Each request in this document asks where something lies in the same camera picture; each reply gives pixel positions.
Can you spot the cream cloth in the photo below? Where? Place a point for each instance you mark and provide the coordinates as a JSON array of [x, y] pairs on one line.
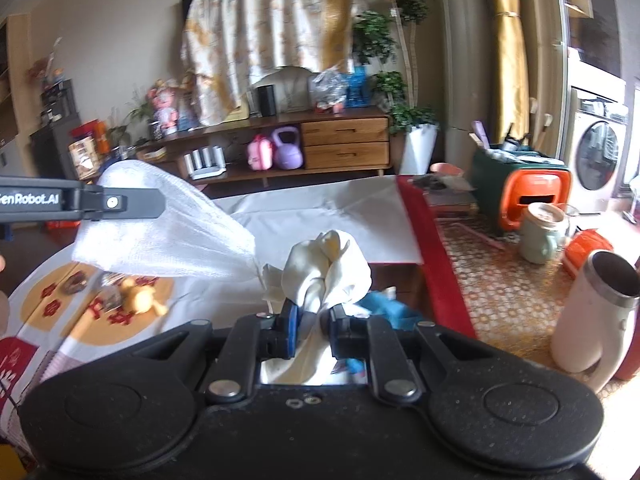
[[325, 260]]

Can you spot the green ceramic mug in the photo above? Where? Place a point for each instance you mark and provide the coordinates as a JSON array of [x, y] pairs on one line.
[[537, 245]]

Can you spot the white insulated mug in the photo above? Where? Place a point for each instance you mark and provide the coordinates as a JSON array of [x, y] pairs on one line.
[[585, 320]]

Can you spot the brown scrunchie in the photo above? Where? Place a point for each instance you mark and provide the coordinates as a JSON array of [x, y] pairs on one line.
[[75, 282]]

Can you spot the yellow curtain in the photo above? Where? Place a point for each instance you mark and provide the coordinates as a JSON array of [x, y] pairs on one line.
[[510, 60]]

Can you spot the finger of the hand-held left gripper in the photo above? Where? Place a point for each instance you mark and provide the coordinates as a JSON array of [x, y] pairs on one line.
[[289, 327], [130, 204]]

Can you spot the yellow plush toy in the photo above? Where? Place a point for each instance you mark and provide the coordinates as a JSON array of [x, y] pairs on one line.
[[137, 297]]

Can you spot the pastel gift bag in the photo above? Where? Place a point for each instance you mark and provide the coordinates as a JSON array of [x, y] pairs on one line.
[[189, 110]]

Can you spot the pink bowl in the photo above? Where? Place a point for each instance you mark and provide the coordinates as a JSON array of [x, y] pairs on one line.
[[447, 170]]

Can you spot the wooden TV cabinet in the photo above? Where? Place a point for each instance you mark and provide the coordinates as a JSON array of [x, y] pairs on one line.
[[345, 152]]

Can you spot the blue plastic basket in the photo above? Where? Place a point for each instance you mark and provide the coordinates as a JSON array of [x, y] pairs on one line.
[[359, 87]]

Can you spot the black television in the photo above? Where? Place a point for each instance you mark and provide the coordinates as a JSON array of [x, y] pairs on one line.
[[186, 2]]

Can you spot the wooden shelving unit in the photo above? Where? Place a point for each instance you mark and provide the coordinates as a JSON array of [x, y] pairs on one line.
[[15, 85]]

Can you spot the black cylinder speaker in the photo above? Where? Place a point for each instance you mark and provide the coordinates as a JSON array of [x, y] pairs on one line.
[[266, 101]]

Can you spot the black coffee machine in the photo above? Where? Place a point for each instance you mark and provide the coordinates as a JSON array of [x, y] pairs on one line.
[[57, 102]]

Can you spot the patterned gold table mat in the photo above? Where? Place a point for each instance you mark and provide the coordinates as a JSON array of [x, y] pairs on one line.
[[510, 290]]

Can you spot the stack of dark books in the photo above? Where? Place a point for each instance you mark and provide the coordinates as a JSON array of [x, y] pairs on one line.
[[445, 195]]

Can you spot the purple kettlebell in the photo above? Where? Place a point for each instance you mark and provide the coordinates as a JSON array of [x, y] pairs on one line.
[[287, 152]]

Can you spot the orange packet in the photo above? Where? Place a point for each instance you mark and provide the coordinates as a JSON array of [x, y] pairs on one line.
[[587, 252]]

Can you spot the white tower air conditioner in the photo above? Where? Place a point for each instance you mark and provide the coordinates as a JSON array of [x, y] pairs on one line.
[[465, 60]]

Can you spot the green orange desktop organizer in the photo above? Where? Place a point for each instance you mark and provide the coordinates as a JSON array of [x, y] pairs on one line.
[[487, 185]]

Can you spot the green indoor tree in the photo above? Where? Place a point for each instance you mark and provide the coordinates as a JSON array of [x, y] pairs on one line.
[[395, 0]]

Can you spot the pink toy case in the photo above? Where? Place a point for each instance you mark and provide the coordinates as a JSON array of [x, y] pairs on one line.
[[260, 155]]

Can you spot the person's left hand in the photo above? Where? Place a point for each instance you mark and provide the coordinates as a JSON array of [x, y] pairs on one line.
[[4, 315]]

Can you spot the pink doll bouquet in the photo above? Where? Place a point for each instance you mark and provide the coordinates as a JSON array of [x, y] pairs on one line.
[[164, 107]]

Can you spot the washing machine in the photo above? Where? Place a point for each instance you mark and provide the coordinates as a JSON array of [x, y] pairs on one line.
[[597, 160]]

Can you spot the red lid snack jar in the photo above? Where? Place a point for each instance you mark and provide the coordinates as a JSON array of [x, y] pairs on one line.
[[85, 155]]

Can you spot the clear plastic bag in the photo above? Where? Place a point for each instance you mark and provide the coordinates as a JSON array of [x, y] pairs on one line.
[[327, 87]]

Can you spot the white router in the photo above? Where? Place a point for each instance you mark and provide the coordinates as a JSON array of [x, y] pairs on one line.
[[204, 167]]

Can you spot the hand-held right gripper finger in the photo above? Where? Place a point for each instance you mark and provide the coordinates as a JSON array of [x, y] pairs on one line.
[[340, 330]]

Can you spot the green houseplant in vase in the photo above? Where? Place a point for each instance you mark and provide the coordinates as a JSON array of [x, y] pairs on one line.
[[137, 115]]

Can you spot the cotton swab packet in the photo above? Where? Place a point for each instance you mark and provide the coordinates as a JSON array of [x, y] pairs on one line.
[[111, 297]]

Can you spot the beige fan-shaped ornament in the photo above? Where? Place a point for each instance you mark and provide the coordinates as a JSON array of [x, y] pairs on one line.
[[295, 90]]

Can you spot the floral yellow sheet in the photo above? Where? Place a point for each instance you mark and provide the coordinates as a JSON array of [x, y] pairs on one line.
[[260, 35]]

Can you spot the white planter pot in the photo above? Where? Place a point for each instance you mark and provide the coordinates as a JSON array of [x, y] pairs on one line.
[[419, 152]]

